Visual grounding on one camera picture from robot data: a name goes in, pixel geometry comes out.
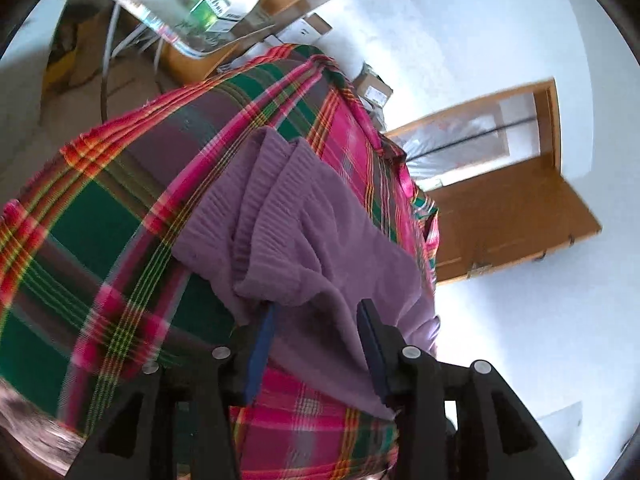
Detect purple fleece pants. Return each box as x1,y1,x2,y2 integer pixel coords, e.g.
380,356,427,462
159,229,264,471
172,128,439,419

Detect folding table with printed top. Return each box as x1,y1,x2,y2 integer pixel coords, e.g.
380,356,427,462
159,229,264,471
86,0,277,122

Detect pink green plaid bedsheet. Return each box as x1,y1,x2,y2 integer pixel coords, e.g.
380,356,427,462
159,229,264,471
1,44,439,479

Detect wooden door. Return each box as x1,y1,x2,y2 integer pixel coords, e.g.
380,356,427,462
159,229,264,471
387,79,602,283

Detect black vertical pole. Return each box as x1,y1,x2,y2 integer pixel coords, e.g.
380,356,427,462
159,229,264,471
406,116,537,162

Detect brown cardboard box with label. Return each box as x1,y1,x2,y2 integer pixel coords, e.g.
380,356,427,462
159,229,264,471
352,63,394,108

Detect white open cardboard box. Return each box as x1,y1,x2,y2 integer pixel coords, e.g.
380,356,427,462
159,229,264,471
276,13,332,46

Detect green white tissue box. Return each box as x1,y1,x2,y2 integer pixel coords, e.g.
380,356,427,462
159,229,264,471
189,0,260,34

